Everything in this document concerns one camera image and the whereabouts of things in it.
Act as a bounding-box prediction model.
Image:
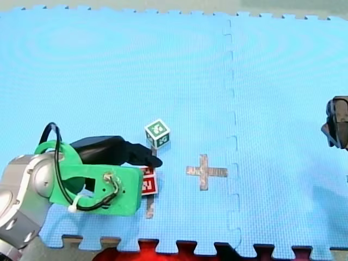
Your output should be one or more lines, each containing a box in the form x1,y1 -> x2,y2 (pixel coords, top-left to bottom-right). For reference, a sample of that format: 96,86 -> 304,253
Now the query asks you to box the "green cube with white marks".
144,118 -> 171,150

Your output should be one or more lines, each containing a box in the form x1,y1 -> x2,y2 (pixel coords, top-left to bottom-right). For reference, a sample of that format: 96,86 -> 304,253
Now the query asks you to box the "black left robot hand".
69,135 -> 163,168

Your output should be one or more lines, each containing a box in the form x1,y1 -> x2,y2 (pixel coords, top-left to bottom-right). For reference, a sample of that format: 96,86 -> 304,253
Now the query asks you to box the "red cube with white marks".
140,166 -> 158,195

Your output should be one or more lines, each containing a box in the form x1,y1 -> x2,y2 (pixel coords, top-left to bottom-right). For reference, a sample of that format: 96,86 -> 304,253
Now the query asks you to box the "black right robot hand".
321,95 -> 348,150

